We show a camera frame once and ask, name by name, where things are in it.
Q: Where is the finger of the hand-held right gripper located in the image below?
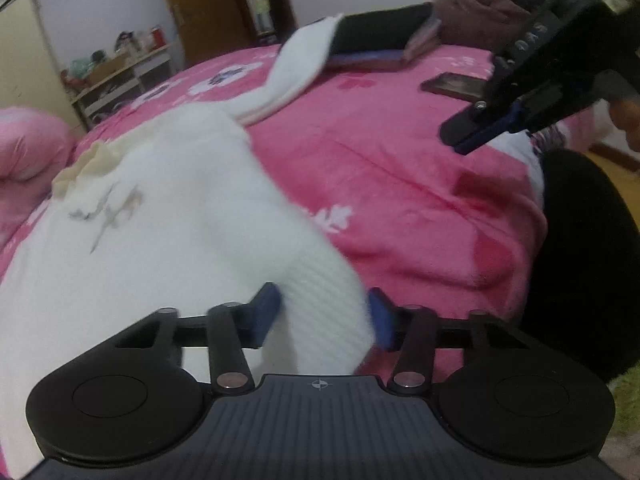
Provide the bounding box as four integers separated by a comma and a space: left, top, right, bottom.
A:
439, 95, 526, 157
520, 85, 601, 136

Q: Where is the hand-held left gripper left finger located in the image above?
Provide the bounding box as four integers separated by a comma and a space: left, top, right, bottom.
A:
115, 282, 281, 393

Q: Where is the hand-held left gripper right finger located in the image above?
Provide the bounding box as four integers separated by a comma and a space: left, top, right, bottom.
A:
367, 287, 531, 393

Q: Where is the cream white sweater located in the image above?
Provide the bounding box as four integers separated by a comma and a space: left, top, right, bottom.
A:
0, 15, 376, 480

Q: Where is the person's right hand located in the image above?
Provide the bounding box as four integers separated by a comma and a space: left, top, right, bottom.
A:
607, 97, 640, 153

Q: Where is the dark smartphone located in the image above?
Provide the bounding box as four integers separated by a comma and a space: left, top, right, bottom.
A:
420, 72, 493, 101

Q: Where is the pink floral blanket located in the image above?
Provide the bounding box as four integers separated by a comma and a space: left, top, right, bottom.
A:
0, 42, 548, 466

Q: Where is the blue folded garment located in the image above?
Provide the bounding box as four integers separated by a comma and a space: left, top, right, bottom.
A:
327, 50, 406, 70

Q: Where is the black folded garment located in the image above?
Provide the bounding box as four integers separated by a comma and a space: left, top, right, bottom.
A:
332, 2, 436, 56

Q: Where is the green rug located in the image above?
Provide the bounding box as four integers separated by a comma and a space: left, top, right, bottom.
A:
607, 365, 640, 436

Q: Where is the white shelf desk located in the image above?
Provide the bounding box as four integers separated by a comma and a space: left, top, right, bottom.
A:
70, 45, 173, 128

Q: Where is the pink grey rolled quilt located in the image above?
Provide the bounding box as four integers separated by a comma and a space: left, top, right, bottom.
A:
0, 105, 83, 241

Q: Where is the cardboard box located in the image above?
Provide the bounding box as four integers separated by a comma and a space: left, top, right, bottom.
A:
87, 55, 128, 81

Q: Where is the wooden door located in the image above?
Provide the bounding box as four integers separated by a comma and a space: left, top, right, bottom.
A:
155, 0, 296, 68

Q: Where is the pale yellow wardrobe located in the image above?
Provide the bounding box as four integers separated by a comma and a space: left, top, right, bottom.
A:
0, 0, 86, 133

